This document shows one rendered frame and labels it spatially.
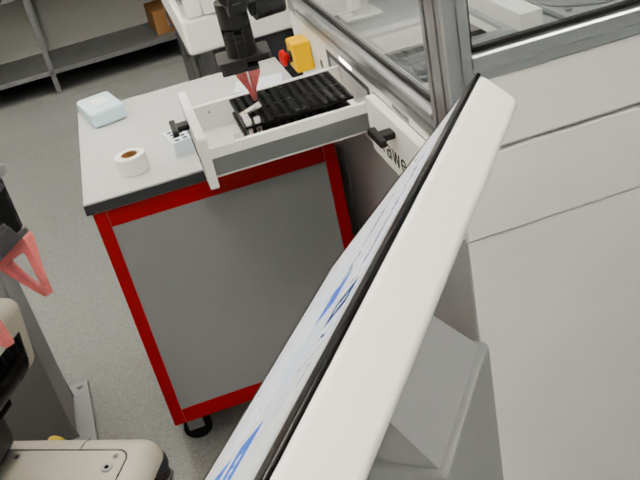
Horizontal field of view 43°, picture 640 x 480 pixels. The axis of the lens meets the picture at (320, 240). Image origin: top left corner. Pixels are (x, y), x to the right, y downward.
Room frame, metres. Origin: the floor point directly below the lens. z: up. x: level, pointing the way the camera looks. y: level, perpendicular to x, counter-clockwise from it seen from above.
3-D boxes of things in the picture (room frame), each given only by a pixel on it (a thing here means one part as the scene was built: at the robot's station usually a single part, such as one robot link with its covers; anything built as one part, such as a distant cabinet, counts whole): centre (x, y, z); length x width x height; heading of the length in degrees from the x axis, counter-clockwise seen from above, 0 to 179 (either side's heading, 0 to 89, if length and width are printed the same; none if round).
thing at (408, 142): (1.28, -0.17, 0.87); 0.29 x 0.02 x 0.11; 9
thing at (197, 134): (1.54, 0.19, 0.87); 0.29 x 0.02 x 0.11; 9
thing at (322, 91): (1.57, 0.00, 0.87); 0.22 x 0.18 x 0.06; 99
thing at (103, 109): (2.12, 0.49, 0.78); 0.15 x 0.10 x 0.04; 24
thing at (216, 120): (1.57, -0.01, 0.86); 0.40 x 0.26 x 0.06; 99
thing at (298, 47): (1.92, -0.05, 0.88); 0.07 x 0.05 x 0.07; 9
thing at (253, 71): (1.53, 0.08, 0.97); 0.07 x 0.07 x 0.09; 5
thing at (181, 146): (1.79, 0.23, 0.78); 0.12 x 0.08 x 0.04; 111
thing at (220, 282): (1.95, 0.24, 0.38); 0.62 x 0.58 x 0.76; 9
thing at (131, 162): (1.72, 0.38, 0.78); 0.07 x 0.07 x 0.04
